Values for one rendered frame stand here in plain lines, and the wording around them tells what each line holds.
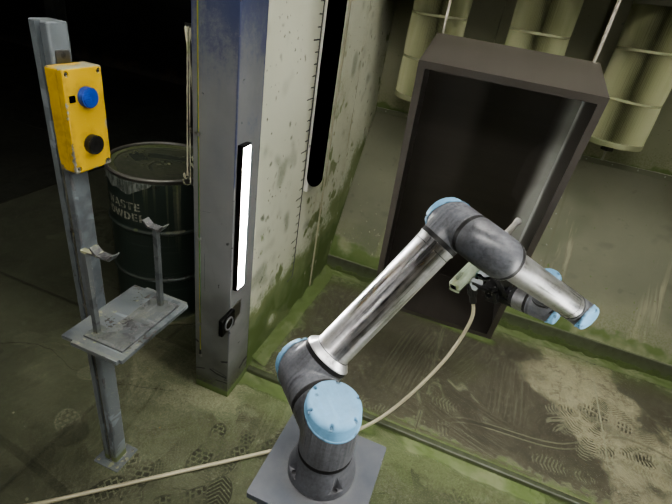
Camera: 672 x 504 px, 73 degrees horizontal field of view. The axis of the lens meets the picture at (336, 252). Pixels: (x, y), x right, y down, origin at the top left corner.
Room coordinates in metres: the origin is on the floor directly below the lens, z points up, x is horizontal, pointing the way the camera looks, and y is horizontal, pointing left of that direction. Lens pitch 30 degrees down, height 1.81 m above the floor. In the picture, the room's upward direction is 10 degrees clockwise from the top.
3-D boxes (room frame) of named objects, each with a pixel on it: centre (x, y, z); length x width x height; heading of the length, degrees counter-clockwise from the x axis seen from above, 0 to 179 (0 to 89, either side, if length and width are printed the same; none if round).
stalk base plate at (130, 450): (1.14, 0.76, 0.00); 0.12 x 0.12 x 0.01; 74
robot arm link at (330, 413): (0.81, -0.06, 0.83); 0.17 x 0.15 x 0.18; 29
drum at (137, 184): (2.24, 0.98, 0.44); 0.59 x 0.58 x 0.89; 55
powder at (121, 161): (2.24, 0.98, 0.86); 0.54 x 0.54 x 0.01
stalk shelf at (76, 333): (1.11, 0.62, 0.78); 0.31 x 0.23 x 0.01; 164
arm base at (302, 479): (0.80, -0.06, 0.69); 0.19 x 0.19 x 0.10
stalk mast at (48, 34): (1.14, 0.76, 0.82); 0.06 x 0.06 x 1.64; 74
